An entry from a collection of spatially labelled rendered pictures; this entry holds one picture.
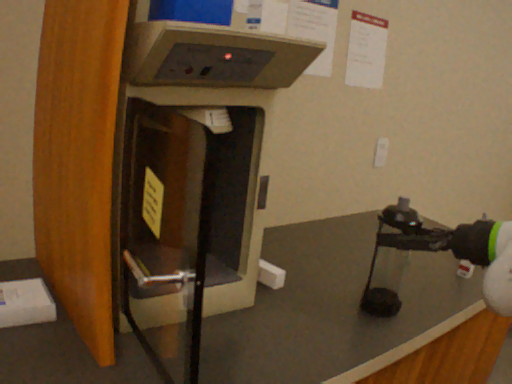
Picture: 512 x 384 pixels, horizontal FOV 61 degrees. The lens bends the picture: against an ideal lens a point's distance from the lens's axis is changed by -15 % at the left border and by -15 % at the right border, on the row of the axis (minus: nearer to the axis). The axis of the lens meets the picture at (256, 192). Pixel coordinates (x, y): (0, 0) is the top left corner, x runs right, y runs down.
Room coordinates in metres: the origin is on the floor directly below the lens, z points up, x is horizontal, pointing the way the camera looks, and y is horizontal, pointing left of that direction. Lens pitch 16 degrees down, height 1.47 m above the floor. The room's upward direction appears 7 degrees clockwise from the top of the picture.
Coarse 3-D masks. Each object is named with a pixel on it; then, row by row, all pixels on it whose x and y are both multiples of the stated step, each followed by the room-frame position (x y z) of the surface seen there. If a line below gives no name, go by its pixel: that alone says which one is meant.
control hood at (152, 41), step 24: (144, 24) 0.75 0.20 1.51; (168, 24) 0.70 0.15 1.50; (192, 24) 0.72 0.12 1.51; (144, 48) 0.74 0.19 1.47; (168, 48) 0.73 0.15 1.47; (264, 48) 0.83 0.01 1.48; (288, 48) 0.85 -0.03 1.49; (312, 48) 0.88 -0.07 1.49; (144, 72) 0.76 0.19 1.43; (264, 72) 0.89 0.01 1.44; (288, 72) 0.91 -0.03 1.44
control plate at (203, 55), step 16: (176, 48) 0.74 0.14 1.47; (192, 48) 0.76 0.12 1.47; (208, 48) 0.77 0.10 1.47; (224, 48) 0.79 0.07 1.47; (240, 48) 0.80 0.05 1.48; (176, 64) 0.77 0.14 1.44; (192, 64) 0.79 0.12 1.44; (208, 64) 0.80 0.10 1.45; (224, 64) 0.82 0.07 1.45; (240, 64) 0.84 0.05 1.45; (256, 64) 0.86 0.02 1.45; (208, 80) 0.84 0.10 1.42; (224, 80) 0.86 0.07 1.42; (240, 80) 0.88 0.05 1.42
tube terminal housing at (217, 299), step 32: (288, 0) 0.98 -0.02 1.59; (128, 32) 0.80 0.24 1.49; (128, 64) 0.79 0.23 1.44; (160, 96) 0.82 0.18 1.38; (192, 96) 0.86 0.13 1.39; (224, 96) 0.90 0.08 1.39; (256, 96) 0.95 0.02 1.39; (256, 128) 0.99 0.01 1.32; (256, 160) 0.99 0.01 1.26; (256, 192) 0.96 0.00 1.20; (256, 224) 0.97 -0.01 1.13; (256, 256) 0.98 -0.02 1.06; (224, 288) 0.93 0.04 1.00
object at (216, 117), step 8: (184, 112) 0.90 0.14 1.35; (192, 112) 0.90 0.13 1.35; (200, 112) 0.91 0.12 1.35; (208, 112) 0.92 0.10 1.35; (216, 112) 0.93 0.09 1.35; (224, 112) 0.95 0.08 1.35; (200, 120) 0.90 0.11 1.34; (208, 120) 0.91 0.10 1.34; (216, 120) 0.92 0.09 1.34; (224, 120) 0.94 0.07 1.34; (216, 128) 0.92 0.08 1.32; (224, 128) 0.93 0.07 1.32; (232, 128) 0.97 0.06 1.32
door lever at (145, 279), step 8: (128, 256) 0.58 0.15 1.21; (136, 256) 0.58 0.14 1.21; (128, 264) 0.57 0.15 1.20; (136, 264) 0.55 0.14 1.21; (144, 264) 0.56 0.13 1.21; (136, 272) 0.54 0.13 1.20; (144, 272) 0.53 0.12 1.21; (176, 272) 0.55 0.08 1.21; (144, 280) 0.52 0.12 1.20; (152, 280) 0.52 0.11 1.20; (160, 280) 0.53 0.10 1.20; (168, 280) 0.54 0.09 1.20; (176, 280) 0.54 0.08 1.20; (144, 288) 0.52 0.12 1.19
